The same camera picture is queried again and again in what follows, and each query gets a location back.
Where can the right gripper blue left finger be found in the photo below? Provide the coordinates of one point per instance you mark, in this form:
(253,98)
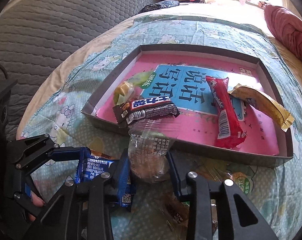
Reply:
(120,176)

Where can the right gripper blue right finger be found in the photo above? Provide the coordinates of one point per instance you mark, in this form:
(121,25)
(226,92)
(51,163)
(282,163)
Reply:
(178,169)

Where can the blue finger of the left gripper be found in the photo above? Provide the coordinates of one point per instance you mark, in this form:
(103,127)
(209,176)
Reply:
(65,154)

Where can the blue biscuit packet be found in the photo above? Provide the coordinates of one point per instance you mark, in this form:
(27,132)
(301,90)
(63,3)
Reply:
(100,174)

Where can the clear round cookie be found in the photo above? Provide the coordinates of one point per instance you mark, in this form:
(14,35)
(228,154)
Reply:
(150,140)

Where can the brown Snickers bar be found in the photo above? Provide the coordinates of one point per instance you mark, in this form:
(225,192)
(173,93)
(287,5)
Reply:
(154,108)

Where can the green label round cake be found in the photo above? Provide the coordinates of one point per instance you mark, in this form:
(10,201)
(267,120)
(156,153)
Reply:
(243,181)

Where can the red Alpenliebe candy pack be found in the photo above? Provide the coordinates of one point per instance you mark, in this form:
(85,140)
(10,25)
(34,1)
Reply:
(230,133)

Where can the green pastry snack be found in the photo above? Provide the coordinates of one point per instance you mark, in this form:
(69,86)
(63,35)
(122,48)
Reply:
(123,93)

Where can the gold wrapper snack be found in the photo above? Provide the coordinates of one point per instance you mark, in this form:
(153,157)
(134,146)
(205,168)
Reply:
(265,104)

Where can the person's left hand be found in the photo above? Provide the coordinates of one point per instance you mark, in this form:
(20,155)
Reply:
(37,201)

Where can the small brown chocolate packet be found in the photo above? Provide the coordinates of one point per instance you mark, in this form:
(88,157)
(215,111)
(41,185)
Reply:
(176,214)

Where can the dark cardboard box tray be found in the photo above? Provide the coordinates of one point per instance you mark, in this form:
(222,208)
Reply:
(284,139)

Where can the Hello Kitty teal blanket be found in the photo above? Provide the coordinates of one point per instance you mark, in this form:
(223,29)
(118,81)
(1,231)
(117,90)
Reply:
(277,191)

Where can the pink book in tray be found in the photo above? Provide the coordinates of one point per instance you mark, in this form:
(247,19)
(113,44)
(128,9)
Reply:
(182,78)

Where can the grey quilted sofa cover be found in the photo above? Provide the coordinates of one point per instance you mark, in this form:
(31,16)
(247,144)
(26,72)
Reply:
(36,36)

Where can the dark floral cloth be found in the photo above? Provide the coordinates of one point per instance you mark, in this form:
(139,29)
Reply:
(160,5)

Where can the red quilted comforter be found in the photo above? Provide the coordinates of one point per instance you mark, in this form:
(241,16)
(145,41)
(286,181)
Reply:
(285,27)

